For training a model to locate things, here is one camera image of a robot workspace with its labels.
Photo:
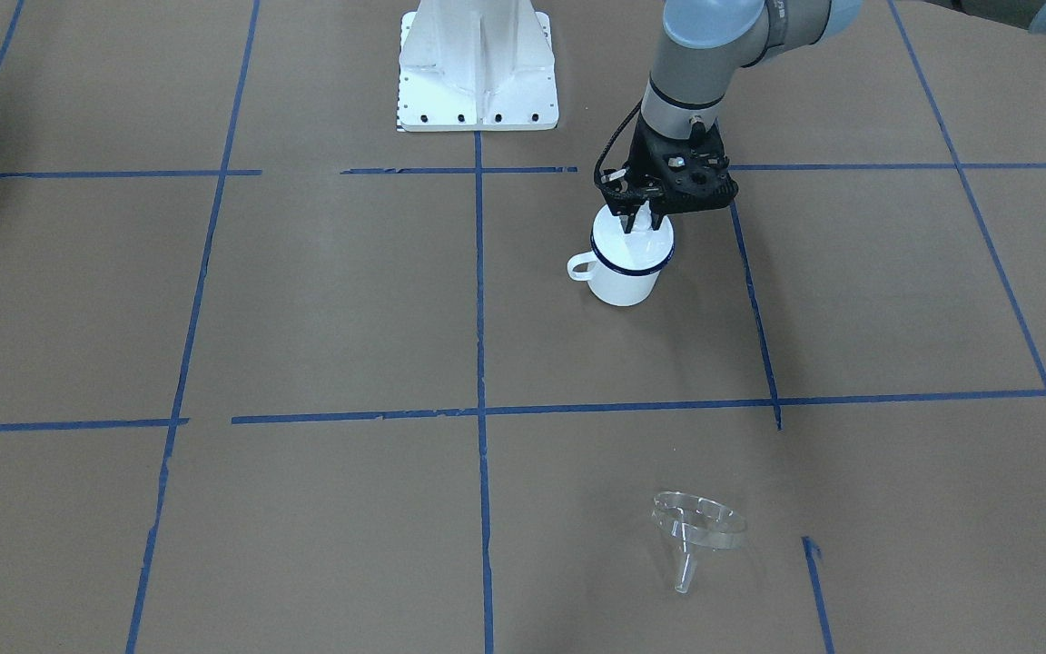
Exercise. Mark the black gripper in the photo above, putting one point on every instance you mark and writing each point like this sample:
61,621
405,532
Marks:
642,148

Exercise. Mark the white enamel cup blue rim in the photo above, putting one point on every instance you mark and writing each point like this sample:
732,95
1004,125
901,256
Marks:
607,285

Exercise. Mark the white enamel cup lid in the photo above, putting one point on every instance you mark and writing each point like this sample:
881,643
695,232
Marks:
640,253

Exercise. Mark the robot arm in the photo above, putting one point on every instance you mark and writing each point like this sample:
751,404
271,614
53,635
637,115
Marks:
705,43

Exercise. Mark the brown paper table mat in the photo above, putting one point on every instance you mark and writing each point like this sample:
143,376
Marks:
276,377

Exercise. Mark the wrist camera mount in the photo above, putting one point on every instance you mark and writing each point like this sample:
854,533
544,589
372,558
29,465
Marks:
696,173

